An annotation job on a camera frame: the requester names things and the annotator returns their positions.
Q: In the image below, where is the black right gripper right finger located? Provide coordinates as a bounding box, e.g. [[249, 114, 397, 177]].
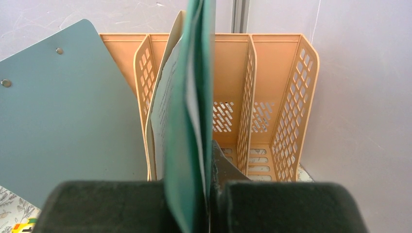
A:
[[210, 141, 368, 233]]

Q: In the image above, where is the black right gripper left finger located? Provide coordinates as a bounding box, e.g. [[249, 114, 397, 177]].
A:
[[34, 181, 180, 233]]

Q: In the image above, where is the teal file folder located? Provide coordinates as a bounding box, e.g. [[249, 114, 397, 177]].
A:
[[164, 0, 216, 233]]

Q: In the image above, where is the light blue clipboard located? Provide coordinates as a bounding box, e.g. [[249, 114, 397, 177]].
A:
[[0, 19, 147, 208]]

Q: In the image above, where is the beige file folder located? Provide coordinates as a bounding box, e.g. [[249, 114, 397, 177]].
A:
[[144, 10, 186, 181]]

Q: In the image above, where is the yellow owl eraser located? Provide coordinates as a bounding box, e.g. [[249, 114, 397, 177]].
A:
[[11, 218, 37, 233]]

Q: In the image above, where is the floral patterned table mat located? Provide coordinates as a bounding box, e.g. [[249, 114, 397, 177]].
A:
[[0, 165, 314, 233]]

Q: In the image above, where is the orange plastic file organizer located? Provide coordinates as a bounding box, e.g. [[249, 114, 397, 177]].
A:
[[101, 33, 319, 182]]

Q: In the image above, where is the left aluminium frame post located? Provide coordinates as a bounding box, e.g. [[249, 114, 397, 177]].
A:
[[231, 0, 250, 33]]

